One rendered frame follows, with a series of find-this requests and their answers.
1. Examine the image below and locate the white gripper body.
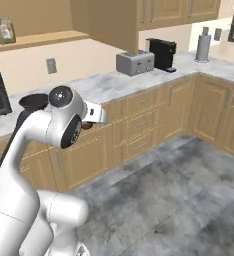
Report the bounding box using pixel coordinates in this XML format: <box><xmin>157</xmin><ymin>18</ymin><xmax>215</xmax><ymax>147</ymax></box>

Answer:
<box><xmin>88</xmin><ymin>104</ymin><xmax>110</xmax><ymax>125</ymax></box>

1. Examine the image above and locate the wooden cupboard door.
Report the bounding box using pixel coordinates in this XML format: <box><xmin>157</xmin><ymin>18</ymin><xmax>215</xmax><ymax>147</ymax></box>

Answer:
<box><xmin>161</xmin><ymin>77</ymin><xmax>194</xmax><ymax>138</ymax></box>
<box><xmin>49</xmin><ymin>125</ymin><xmax>115</xmax><ymax>192</ymax></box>
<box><xmin>19</xmin><ymin>146</ymin><xmax>59</xmax><ymax>193</ymax></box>

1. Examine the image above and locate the wooden drawer front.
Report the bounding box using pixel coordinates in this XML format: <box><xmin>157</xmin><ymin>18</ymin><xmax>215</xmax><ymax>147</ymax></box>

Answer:
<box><xmin>123</xmin><ymin>89</ymin><xmax>159</xmax><ymax>118</ymax></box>
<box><xmin>124</xmin><ymin>112</ymin><xmax>159</xmax><ymax>139</ymax></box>
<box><xmin>124</xmin><ymin>132</ymin><xmax>157</xmax><ymax>161</ymax></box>

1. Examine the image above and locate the silver toaster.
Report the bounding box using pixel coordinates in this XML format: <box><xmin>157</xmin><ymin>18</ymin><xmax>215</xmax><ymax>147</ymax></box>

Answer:
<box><xmin>115</xmin><ymin>49</ymin><xmax>156</xmax><ymax>77</ymax></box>

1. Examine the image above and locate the black coffee machine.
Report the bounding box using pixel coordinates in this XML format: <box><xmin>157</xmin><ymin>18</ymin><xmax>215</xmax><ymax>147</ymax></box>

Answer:
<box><xmin>145</xmin><ymin>37</ymin><xmax>178</xmax><ymax>74</ymax></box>

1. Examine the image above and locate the wooden base cupboard run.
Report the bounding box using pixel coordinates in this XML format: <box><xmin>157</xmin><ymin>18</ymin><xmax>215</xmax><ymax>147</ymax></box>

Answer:
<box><xmin>192</xmin><ymin>74</ymin><xmax>234</xmax><ymax>159</ymax></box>

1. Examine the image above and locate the framed picture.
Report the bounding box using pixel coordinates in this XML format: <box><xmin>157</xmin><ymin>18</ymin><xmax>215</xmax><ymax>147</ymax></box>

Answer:
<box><xmin>0</xmin><ymin>15</ymin><xmax>17</xmax><ymax>45</ymax></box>

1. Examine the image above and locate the silver cupboard door handle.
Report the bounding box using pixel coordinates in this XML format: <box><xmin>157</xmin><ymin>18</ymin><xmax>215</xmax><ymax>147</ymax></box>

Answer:
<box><xmin>56</xmin><ymin>151</ymin><xmax>62</xmax><ymax>173</ymax></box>
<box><xmin>168</xmin><ymin>86</ymin><xmax>174</xmax><ymax>107</ymax></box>

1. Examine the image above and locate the wooden wall shelf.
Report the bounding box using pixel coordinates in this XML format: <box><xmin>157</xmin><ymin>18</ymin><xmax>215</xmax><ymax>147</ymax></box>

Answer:
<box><xmin>0</xmin><ymin>30</ymin><xmax>90</xmax><ymax>55</ymax></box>

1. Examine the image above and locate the wooden wall cupboard run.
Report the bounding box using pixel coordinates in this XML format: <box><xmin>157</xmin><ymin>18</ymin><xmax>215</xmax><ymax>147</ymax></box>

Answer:
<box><xmin>69</xmin><ymin>0</ymin><xmax>222</xmax><ymax>53</ymax></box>

